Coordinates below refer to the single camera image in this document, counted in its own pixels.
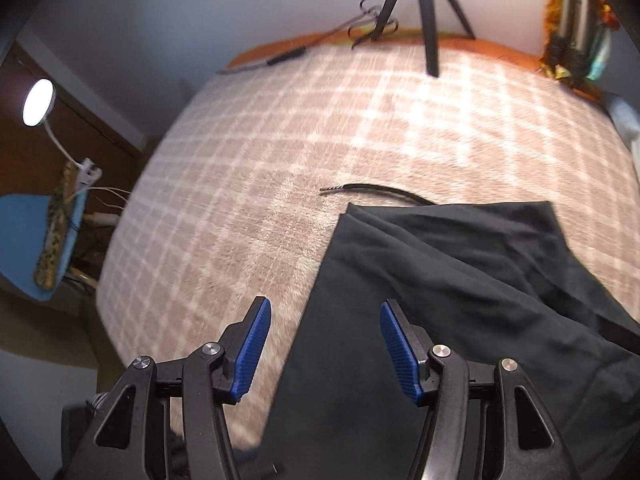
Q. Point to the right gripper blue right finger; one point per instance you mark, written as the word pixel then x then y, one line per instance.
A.
pixel 409 356

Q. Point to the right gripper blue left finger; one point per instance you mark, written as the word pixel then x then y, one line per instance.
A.
pixel 242 343

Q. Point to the black pants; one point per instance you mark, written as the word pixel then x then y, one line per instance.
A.
pixel 489 281

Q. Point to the checkered beige bed blanket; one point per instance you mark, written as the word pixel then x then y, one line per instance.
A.
pixel 230 205

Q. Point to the patterned cloth on chair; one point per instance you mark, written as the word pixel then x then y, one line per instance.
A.
pixel 58 213

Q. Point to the blue chair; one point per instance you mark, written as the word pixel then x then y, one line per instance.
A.
pixel 23 230

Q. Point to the folded blue towel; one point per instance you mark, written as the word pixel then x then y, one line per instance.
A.
pixel 624 118

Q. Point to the small round desk lamp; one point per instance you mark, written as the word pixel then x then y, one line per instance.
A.
pixel 37 107

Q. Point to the framed picture with garland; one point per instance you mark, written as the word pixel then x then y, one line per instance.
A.
pixel 578 36

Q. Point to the black tripod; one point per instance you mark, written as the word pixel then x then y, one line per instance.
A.
pixel 429 29

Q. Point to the orange wooden bed frame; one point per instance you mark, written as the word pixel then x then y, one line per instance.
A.
pixel 405 37

